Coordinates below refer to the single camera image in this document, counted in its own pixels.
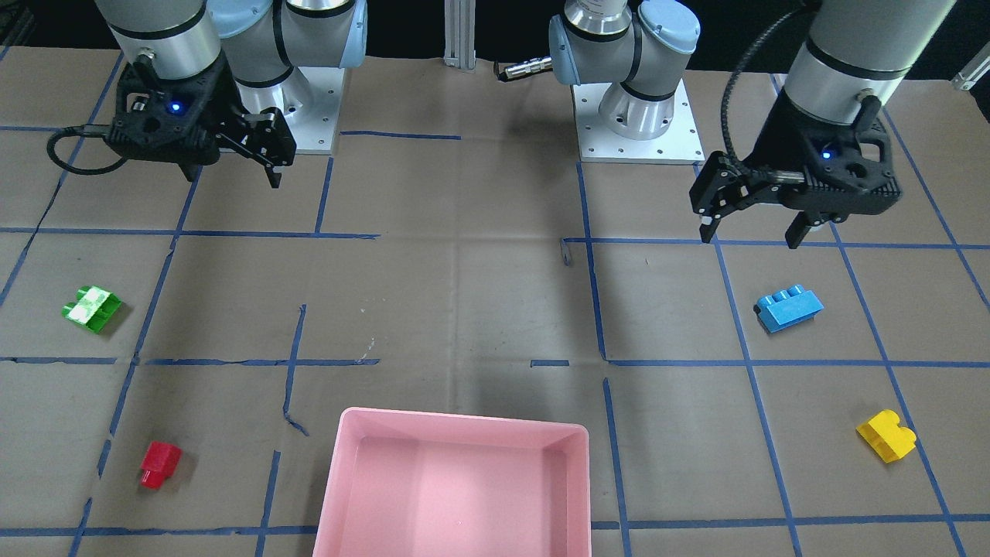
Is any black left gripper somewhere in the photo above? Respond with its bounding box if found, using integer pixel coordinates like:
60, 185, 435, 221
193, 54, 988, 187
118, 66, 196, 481
689, 91, 903, 250

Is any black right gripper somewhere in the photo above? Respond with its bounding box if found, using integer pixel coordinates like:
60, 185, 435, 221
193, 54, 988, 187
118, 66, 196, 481
105, 54, 297, 188

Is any blue toy block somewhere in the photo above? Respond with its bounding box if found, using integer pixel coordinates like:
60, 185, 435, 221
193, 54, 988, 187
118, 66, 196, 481
754, 283, 824, 333

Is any green toy block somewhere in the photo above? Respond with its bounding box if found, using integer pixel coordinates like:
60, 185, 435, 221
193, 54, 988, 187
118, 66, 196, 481
61, 285, 123, 334

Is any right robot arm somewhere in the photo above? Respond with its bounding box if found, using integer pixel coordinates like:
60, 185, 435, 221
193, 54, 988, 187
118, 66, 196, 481
91, 1, 368, 188

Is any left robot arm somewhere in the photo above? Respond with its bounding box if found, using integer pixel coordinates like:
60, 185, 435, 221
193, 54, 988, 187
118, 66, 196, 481
548, 1, 954, 249

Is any pink plastic box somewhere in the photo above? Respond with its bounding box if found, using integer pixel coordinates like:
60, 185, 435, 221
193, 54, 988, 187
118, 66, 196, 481
312, 408, 592, 556

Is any yellow toy block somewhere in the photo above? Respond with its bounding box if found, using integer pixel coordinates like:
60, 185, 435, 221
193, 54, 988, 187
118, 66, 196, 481
855, 408, 918, 464

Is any red toy block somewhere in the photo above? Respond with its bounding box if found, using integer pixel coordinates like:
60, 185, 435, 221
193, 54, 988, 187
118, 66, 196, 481
139, 441, 183, 490

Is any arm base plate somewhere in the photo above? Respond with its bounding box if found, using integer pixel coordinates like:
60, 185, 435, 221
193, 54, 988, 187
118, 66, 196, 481
233, 61, 346, 155
572, 80, 705, 165

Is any metal cable connector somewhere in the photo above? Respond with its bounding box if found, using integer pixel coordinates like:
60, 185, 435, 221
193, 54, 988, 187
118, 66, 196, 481
493, 56, 554, 84

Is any aluminium frame post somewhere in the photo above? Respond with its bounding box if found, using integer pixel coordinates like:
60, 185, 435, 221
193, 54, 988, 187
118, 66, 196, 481
442, 0, 476, 73

